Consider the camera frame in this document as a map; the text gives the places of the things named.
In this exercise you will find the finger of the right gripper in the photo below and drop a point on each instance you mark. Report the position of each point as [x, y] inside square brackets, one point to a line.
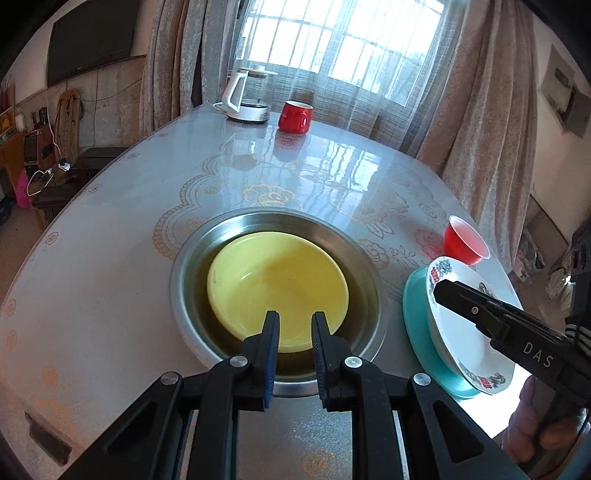
[489, 313]

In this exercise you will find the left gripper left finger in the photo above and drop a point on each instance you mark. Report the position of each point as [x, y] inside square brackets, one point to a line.
[187, 427]

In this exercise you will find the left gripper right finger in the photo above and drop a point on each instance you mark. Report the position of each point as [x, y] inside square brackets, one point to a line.
[402, 428]

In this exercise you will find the white plate red characters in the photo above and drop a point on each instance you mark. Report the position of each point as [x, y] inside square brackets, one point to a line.
[462, 346]

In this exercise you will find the teal round plate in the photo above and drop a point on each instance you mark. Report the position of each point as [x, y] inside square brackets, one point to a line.
[415, 312]

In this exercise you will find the stainless steel basin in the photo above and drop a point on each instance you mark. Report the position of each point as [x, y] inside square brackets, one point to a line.
[364, 327]

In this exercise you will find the yellow plastic bowl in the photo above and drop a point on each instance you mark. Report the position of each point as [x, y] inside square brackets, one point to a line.
[280, 272]

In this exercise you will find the person's right hand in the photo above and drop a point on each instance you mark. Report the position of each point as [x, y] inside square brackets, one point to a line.
[524, 433]

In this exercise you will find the red disposable bowl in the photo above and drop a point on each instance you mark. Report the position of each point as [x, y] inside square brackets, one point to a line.
[464, 243]

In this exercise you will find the lace-pattern table cover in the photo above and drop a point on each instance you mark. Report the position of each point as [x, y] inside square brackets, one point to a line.
[86, 325]

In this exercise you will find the beige curtain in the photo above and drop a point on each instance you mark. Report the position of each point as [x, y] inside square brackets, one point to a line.
[482, 139]

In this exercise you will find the dark wooden side table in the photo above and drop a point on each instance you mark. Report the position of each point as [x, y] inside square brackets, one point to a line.
[53, 198]

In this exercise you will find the sheer white curtain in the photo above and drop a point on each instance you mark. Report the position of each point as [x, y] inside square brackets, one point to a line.
[375, 68]

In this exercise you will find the red ceramic mug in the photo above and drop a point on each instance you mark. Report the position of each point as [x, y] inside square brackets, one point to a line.
[296, 117]

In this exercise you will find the wooden cabinet shelf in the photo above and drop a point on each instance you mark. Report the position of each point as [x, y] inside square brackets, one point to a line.
[12, 145]

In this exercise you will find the white glass electric kettle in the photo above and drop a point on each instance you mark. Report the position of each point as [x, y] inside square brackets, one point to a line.
[248, 95]

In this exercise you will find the wooden chair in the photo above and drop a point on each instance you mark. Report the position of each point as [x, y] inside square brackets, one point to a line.
[66, 125]

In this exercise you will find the black wall television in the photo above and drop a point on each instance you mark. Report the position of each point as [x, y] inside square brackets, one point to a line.
[94, 34]

